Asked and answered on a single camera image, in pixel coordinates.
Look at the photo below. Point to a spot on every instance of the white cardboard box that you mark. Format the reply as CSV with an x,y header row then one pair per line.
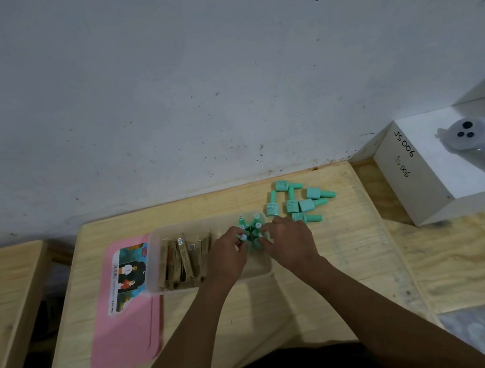
x,y
429,194

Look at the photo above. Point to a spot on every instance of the person's left forearm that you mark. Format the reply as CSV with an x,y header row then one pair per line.
x,y
184,352

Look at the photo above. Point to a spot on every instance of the person's right hand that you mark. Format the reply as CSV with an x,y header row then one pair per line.
x,y
293,241

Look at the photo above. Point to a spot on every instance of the person's right forearm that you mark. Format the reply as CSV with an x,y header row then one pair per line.
x,y
382,319

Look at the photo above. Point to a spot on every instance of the group of teal bottles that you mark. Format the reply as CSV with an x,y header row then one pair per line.
x,y
314,192

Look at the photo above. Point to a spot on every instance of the plywood table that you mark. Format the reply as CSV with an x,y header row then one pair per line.
x,y
476,259

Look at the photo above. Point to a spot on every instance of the person's left hand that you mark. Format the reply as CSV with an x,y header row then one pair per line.
x,y
227,256

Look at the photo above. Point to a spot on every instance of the pink lid with picture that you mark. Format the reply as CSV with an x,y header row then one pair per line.
x,y
120,338

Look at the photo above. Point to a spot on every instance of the clear plastic container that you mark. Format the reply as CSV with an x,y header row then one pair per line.
x,y
257,270

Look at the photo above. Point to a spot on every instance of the group of tan boxes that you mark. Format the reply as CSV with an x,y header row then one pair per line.
x,y
185,259

